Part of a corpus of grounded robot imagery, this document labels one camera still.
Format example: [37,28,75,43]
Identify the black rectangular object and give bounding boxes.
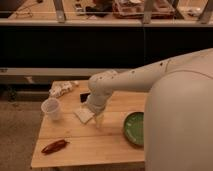
[80,93,90,103]

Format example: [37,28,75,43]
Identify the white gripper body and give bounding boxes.
[86,95,108,115]

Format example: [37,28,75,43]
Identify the green plate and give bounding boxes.
[123,112,144,147]

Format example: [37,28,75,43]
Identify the translucent plastic cup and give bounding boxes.
[41,98,61,121]

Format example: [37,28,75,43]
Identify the wooden table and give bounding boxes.
[31,80,147,168]

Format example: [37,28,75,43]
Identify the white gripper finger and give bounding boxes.
[94,116,99,127]
[99,114,104,128]

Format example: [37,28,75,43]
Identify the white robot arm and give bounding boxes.
[86,48,213,171]

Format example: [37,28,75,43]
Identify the red pepper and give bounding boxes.
[42,139,69,154]

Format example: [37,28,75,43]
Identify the crumpled white cloth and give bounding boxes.
[49,81,79,98]

